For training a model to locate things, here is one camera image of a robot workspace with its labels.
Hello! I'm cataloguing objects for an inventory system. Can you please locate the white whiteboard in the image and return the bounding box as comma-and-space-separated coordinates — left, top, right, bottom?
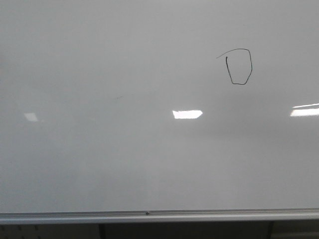
0, 0, 319, 225

